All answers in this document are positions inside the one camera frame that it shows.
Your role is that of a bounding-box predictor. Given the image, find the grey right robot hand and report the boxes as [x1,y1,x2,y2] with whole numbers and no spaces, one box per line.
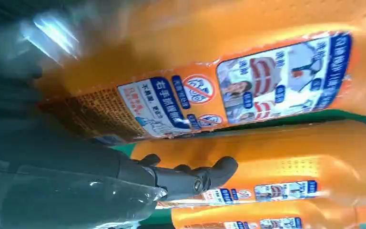
[0,12,239,229]

